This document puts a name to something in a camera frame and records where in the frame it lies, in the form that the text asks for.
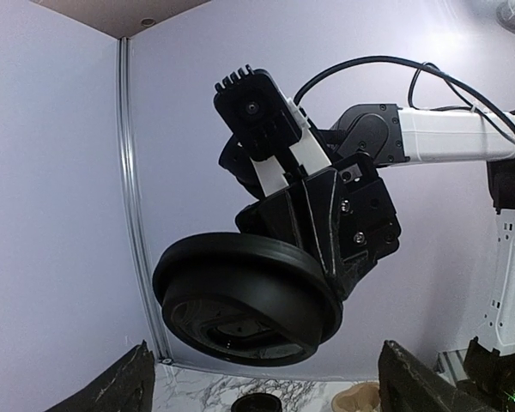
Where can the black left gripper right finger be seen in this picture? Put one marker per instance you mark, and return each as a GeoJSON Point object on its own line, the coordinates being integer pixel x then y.
{"type": "Point", "coordinates": [406, 384]}

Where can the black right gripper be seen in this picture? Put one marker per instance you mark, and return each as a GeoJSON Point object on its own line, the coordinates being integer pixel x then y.
{"type": "Point", "coordinates": [342, 215]}

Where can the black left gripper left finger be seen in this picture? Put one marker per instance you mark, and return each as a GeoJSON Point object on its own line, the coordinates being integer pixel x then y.
{"type": "Point", "coordinates": [127, 385]}

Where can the stack of black lids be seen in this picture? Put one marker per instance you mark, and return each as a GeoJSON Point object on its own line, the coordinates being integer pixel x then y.
{"type": "Point", "coordinates": [258, 402]}

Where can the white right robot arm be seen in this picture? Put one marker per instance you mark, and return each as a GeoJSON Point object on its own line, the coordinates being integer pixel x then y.
{"type": "Point", "coordinates": [393, 135]}

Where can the brown cardboard cup carrier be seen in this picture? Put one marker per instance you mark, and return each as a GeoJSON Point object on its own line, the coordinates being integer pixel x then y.
{"type": "Point", "coordinates": [358, 398]}

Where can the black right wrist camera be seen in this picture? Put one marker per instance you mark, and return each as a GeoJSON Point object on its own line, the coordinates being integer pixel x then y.
{"type": "Point", "coordinates": [273, 143]}

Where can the left aluminium frame post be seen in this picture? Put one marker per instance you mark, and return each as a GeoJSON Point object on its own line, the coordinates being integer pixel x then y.
{"type": "Point", "coordinates": [132, 205]}

